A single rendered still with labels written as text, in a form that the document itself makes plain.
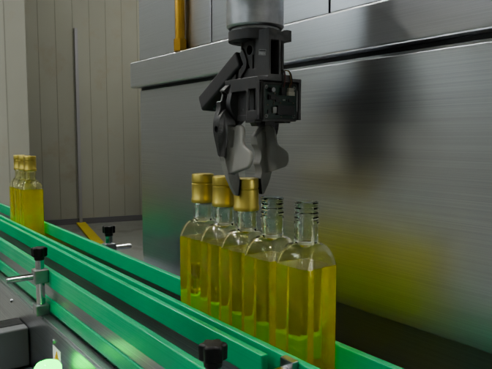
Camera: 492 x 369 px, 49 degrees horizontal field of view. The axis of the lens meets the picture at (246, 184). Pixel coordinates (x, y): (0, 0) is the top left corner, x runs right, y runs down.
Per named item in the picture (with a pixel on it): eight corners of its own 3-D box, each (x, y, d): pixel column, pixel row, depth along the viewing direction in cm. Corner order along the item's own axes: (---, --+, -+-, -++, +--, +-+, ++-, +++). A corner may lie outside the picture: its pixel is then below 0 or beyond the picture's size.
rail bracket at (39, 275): (51, 317, 104) (49, 247, 103) (10, 325, 99) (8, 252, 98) (45, 311, 107) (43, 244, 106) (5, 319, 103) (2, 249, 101)
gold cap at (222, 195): (241, 206, 79) (241, 176, 79) (221, 208, 77) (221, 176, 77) (226, 203, 82) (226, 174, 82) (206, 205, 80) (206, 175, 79)
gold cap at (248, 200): (264, 210, 74) (264, 178, 74) (243, 212, 72) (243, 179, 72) (249, 207, 77) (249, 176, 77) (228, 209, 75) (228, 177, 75)
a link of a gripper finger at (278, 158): (282, 197, 71) (274, 127, 70) (254, 192, 76) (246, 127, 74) (299, 192, 73) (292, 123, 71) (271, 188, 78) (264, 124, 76)
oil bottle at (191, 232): (228, 353, 86) (228, 217, 84) (198, 362, 82) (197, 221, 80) (209, 342, 90) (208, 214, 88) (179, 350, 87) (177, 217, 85)
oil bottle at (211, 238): (250, 365, 81) (251, 222, 79) (219, 375, 78) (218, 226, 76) (229, 353, 85) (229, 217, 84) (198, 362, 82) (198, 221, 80)
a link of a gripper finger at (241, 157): (239, 196, 67) (248, 122, 67) (213, 192, 72) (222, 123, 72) (258, 198, 69) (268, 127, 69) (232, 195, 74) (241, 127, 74)
